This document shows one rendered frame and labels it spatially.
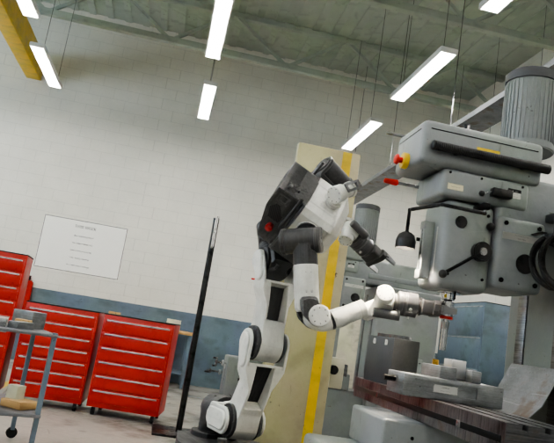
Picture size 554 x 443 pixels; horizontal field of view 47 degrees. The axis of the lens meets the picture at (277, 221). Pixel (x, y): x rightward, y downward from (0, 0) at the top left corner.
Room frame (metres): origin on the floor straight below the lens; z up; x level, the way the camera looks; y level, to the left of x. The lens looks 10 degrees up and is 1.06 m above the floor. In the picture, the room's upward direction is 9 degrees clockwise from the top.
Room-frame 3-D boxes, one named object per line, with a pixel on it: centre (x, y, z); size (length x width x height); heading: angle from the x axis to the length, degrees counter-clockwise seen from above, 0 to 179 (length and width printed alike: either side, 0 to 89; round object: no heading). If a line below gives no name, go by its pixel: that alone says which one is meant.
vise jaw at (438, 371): (2.17, -0.62, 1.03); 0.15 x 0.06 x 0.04; 9
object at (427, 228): (2.26, -0.55, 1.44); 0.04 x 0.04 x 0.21; 9
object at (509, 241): (2.31, -0.85, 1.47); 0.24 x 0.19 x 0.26; 9
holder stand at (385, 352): (2.67, -0.56, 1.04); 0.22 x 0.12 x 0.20; 18
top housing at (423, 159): (2.28, -0.67, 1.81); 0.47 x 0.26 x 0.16; 99
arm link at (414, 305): (2.29, -0.57, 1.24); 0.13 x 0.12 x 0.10; 175
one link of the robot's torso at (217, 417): (2.81, 0.04, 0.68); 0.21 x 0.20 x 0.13; 27
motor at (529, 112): (2.32, -0.90, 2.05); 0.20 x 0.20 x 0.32
